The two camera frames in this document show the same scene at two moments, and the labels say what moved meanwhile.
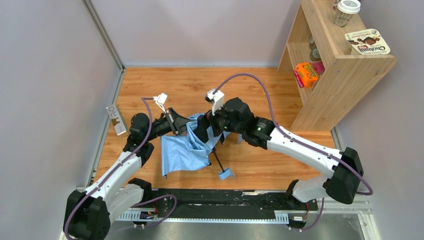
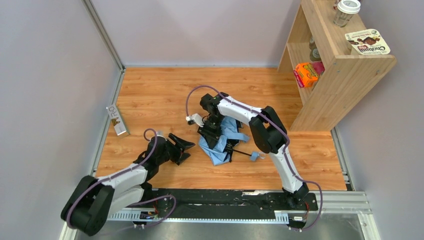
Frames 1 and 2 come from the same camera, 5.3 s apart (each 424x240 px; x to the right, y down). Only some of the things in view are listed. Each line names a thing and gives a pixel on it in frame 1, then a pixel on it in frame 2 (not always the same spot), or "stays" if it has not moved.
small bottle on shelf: [314, 54] stays
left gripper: [174, 123] to [174, 149]
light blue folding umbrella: [187, 151] to [230, 137]
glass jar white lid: [346, 9] stays
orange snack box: [306, 74] stays
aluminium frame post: [105, 37] stays
